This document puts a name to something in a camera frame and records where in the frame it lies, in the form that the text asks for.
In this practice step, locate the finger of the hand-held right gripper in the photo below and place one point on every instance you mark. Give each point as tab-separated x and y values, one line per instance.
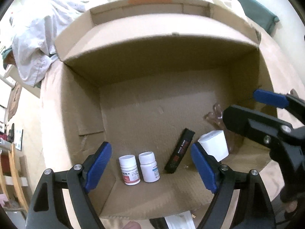
269	97
247	121

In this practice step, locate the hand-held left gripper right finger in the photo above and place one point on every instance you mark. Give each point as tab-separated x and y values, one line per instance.
205	169

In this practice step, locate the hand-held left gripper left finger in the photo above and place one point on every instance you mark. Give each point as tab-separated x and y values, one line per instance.
99	164

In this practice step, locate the white charger plug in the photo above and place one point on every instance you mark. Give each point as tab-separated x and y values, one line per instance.
213	145

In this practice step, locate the white medicine bottle red label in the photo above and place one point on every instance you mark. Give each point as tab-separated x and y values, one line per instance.
128	169

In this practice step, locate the black rectangular case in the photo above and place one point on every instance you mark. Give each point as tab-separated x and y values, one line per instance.
180	150

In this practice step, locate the gold battery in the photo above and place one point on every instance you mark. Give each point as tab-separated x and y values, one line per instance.
194	216

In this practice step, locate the white medicine bottle blue label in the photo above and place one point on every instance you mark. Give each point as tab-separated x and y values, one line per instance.
149	167

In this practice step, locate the cardboard box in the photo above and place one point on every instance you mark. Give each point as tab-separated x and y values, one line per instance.
154	88

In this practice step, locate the wooden rack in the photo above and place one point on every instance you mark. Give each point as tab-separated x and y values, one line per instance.
16	176

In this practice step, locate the white bathroom scale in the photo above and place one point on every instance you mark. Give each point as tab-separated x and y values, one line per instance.
18	139

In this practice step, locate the green headboard cushion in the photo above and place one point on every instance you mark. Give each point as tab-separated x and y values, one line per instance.
257	12

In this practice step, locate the brown floor rug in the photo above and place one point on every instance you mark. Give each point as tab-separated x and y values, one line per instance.
14	100

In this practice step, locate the green cloth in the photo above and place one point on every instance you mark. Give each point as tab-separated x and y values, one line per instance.
7	57

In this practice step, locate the white printed duvet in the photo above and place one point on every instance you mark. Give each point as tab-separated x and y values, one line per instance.
35	33

